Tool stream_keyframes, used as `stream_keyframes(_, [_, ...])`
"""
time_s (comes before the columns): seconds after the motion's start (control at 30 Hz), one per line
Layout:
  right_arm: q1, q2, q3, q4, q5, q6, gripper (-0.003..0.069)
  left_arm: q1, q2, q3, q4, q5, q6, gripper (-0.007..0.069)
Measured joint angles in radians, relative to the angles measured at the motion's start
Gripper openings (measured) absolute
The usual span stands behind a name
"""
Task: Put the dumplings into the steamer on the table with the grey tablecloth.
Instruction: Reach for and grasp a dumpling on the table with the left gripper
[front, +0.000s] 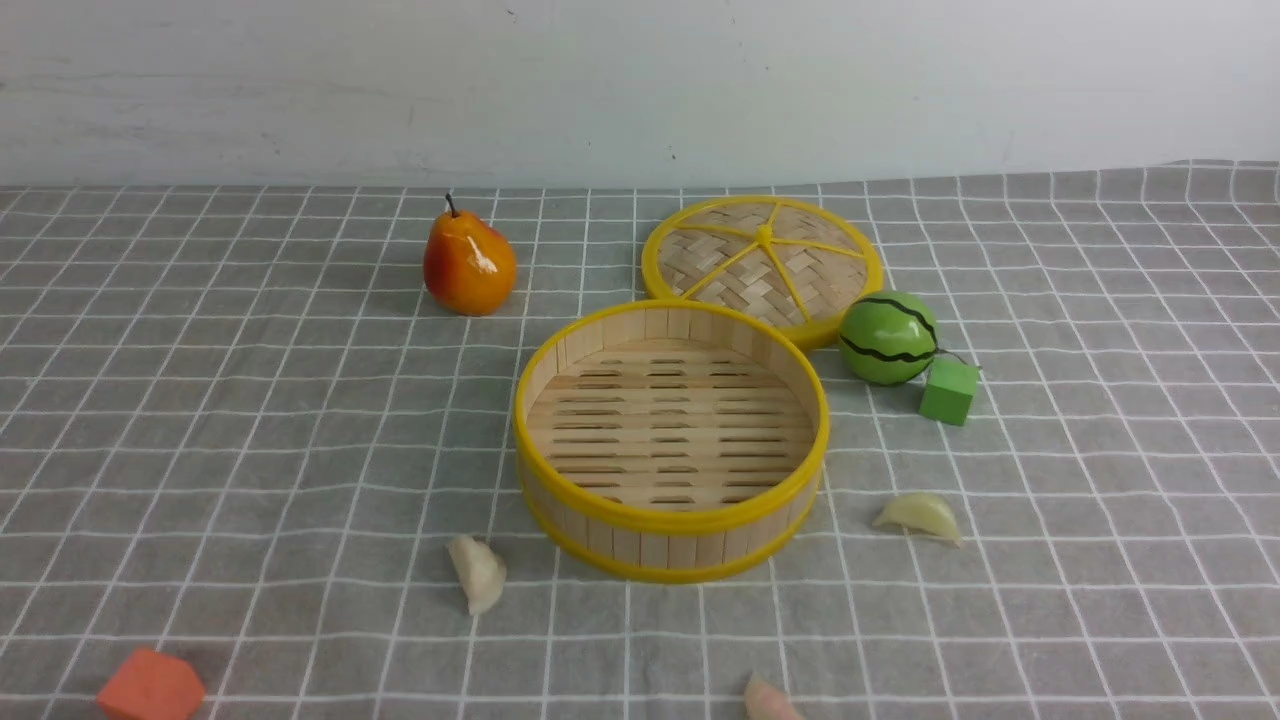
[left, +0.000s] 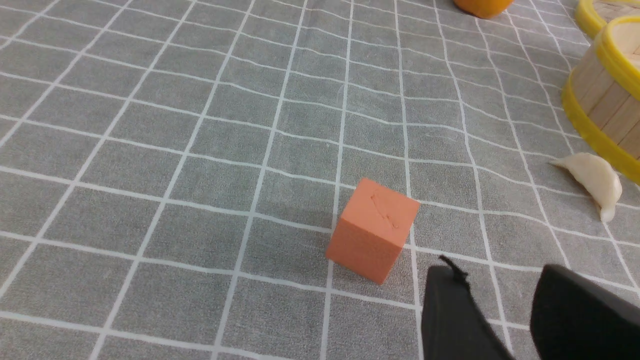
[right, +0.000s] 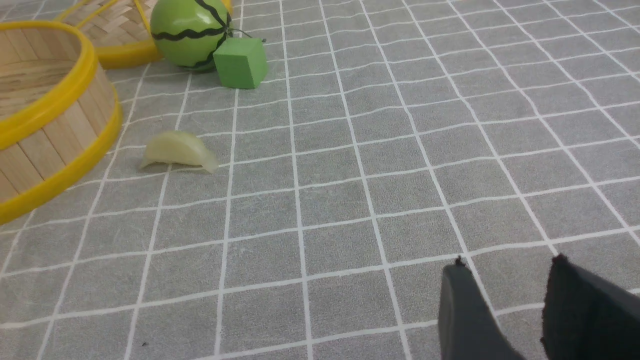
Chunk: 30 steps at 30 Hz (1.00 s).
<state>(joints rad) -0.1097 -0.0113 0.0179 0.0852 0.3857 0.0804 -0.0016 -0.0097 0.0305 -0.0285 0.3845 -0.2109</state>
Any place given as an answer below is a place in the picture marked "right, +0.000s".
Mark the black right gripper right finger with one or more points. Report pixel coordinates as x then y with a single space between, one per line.
586 317

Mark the pale yellow dumpling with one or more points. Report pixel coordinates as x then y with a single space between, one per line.
179 147

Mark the green wooden cube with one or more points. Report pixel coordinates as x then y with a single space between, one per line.
241 63

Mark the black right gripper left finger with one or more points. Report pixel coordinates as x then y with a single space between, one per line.
467 329

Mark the green toy watermelon ball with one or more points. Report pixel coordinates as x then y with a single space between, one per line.
187 32

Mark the woven bamboo steamer lid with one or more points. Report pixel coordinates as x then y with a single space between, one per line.
119 30

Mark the grey checkered tablecloth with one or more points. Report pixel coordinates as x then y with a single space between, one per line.
388 138

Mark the bamboo steamer tray yellow rim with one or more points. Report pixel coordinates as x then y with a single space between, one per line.
60 113

